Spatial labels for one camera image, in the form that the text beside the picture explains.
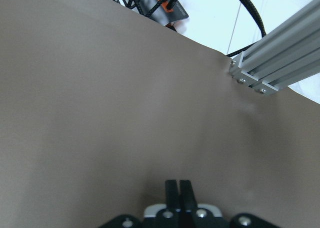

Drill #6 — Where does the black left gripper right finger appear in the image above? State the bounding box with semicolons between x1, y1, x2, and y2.
179;180;197;211

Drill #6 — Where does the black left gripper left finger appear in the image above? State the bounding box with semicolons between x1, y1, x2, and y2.
165;180;180;211

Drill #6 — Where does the power strip with red switches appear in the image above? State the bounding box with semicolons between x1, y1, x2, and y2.
99;0;190;26

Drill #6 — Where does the aluminium frame post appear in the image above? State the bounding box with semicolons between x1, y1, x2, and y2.
229;0;320;95

